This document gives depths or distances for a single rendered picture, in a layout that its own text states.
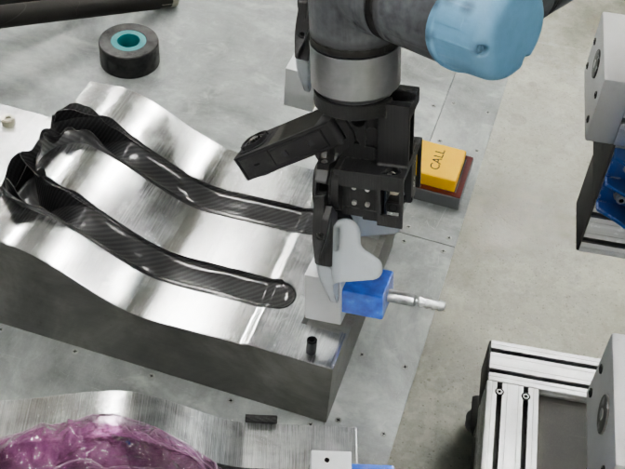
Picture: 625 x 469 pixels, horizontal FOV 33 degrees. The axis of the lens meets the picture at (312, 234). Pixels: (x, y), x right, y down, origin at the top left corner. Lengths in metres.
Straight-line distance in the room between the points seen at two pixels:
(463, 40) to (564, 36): 2.32
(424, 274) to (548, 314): 1.09
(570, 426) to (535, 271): 0.58
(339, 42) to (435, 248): 0.46
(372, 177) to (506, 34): 0.20
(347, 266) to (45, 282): 0.31
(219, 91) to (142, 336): 0.46
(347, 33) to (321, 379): 0.35
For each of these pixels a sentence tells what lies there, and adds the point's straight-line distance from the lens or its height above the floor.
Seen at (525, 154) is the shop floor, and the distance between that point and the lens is 2.64.
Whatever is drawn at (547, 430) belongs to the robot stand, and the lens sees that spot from 1.85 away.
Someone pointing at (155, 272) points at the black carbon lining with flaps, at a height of 0.88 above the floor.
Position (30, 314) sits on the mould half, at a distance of 1.13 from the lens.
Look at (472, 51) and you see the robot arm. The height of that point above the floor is 1.27.
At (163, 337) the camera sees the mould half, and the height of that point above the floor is 0.86.
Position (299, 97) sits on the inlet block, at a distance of 1.23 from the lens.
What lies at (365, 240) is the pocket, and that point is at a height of 0.86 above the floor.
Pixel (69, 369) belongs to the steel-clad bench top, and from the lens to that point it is 1.12.
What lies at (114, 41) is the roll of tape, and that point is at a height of 0.83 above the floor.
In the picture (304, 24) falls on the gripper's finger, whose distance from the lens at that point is 1.14.
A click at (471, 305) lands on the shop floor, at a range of 2.26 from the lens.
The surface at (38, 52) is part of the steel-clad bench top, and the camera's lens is 1.51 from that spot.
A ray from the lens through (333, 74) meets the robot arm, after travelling 0.85.
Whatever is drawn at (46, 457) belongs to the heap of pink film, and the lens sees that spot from 0.94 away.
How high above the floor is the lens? 1.69
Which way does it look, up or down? 46 degrees down
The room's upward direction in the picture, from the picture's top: 5 degrees clockwise
